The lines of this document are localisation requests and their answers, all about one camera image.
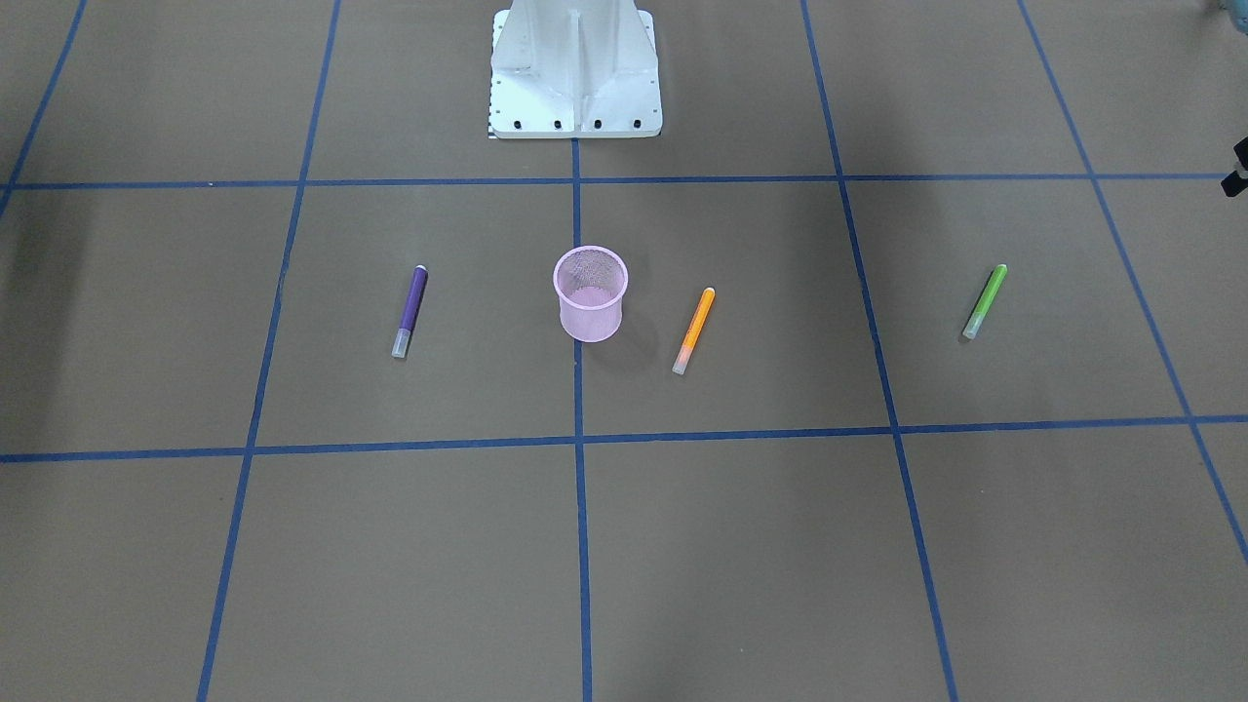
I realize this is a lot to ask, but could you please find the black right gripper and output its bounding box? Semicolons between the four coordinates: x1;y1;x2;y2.
1221;137;1248;197

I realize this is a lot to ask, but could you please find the orange marker pen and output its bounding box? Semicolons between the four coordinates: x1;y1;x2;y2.
671;286;718;376

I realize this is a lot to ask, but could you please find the green marker pen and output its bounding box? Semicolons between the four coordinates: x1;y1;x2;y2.
961;264;1010;341

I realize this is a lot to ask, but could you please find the pink mesh pen holder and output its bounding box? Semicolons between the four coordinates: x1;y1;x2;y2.
552;246;629;344

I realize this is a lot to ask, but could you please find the purple marker pen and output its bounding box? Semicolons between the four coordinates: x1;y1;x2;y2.
389;265;429;360

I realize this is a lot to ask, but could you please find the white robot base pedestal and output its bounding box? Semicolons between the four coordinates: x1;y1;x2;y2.
487;1;664;139

